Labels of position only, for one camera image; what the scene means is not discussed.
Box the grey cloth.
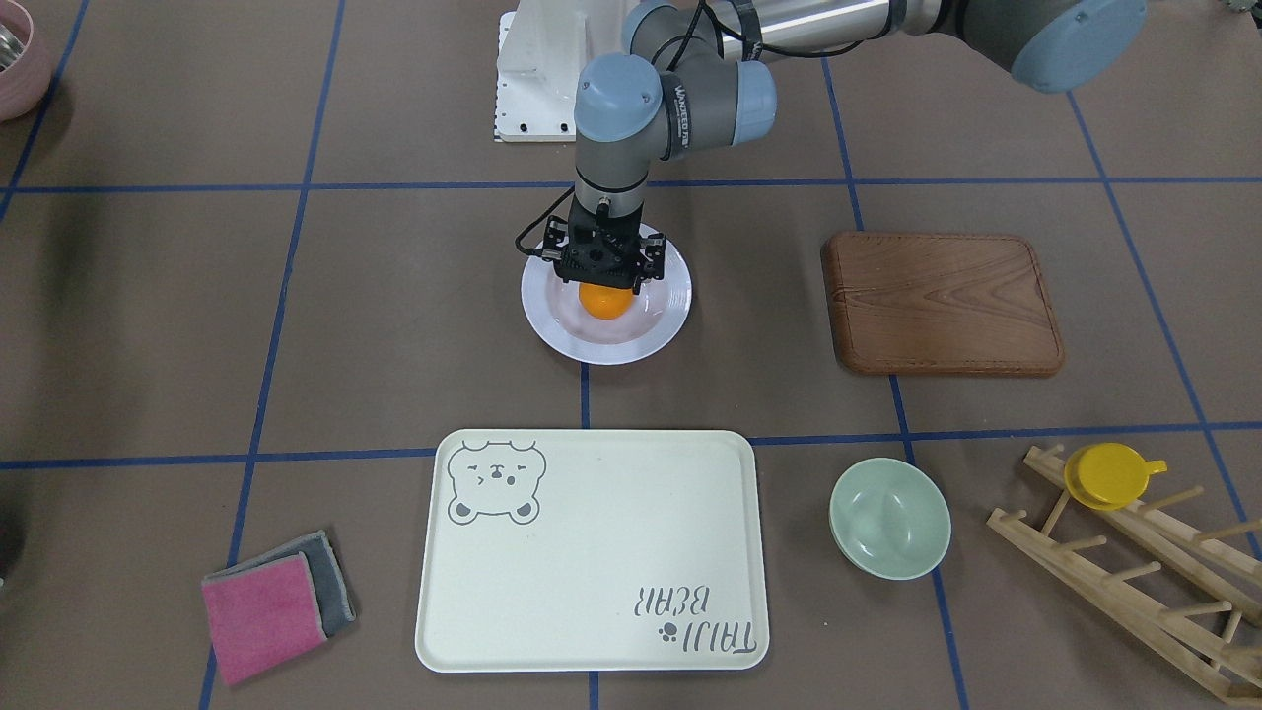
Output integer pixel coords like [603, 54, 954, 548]
[202, 530, 356, 637]

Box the wooden cutting board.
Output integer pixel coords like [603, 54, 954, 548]
[820, 231, 1066, 378]

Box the cream bear serving tray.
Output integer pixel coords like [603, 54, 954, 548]
[414, 430, 770, 673]

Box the wooden dish rack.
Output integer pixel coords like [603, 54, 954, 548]
[986, 446, 1261, 709]

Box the green ceramic bowl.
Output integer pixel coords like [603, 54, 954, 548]
[828, 458, 952, 581]

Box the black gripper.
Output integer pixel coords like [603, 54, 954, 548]
[538, 206, 668, 295]

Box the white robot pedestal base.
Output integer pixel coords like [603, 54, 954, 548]
[495, 1, 668, 156]

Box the pink bowl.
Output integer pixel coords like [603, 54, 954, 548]
[1, 1, 53, 122]

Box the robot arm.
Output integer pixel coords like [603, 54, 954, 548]
[517, 1, 1148, 293]

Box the white ceramic plate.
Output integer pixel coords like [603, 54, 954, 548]
[520, 242, 692, 364]

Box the yellow mug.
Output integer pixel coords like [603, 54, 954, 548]
[1061, 441, 1169, 511]

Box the orange fruit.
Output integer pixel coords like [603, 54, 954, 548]
[578, 282, 636, 320]

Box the pink cloth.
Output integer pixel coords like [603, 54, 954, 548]
[201, 554, 328, 684]

